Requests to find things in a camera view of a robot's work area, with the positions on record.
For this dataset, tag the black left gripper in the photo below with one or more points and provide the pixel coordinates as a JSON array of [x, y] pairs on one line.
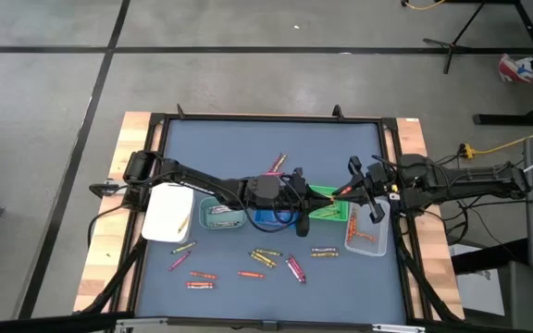
[[271, 192]]

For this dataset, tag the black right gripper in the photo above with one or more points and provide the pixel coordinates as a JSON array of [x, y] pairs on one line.
[[382, 180]]

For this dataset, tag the orange crayon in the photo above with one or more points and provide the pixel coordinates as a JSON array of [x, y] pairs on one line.
[[346, 190], [354, 224], [365, 237], [349, 229], [251, 274], [199, 283], [203, 275]]

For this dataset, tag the yellow crayon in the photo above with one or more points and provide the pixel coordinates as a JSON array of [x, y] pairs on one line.
[[265, 258], [327, 216], [281, 162], [325, 254], [183, 223]]

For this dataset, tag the grey crayon white wrapper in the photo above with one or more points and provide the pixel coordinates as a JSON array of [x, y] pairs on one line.
[[293, 272], [224, 224], [220, 207], [200, 287], [220, 212], [324, 250]]

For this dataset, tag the pink crayon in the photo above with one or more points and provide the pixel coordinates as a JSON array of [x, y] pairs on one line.
[[273, 174], [276, 163], [298, 269], [179, 261]]

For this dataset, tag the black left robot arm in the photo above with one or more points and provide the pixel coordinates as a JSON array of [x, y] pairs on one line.
[[192, 178]]

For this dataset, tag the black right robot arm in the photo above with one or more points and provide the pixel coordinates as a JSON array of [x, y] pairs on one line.
[[470, 178]]

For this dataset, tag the green slotted plastic basket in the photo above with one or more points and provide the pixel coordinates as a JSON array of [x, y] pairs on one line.
[[313, 213]]

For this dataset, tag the blue slotted plastic basket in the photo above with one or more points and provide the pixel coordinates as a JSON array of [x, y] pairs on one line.
[[276, 221]]

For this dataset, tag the clear plastic bin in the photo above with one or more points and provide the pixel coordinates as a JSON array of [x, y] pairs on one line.
[[373, 247]]

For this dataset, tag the teal plastic bin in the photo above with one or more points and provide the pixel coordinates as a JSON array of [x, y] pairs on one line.
[[208, 217]]

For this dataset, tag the light wooden table board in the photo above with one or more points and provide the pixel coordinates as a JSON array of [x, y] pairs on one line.
[[433, 259], [104, 259]]

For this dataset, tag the white plastic bin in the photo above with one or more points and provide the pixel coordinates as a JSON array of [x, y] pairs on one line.
[[167, 213]]

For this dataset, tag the white box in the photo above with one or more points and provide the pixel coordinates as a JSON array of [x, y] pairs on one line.
[[479, 287]]

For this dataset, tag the black metal table legs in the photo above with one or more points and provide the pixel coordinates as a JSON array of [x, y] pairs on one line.
[[516, 119]]

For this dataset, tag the black tripod stand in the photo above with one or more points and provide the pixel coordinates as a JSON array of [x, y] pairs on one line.
[[454, 45]]

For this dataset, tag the person's shoe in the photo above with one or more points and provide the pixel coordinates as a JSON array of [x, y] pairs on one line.
[[514, 69]]

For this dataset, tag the grey cabinet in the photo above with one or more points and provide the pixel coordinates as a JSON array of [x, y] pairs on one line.
[[530, 300]]

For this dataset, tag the black aluminium crossbar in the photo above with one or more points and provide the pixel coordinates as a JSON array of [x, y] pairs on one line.
[[40, 326]]

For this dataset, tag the black metal table frame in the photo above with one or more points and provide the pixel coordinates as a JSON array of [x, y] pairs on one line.
[[271, 118]]

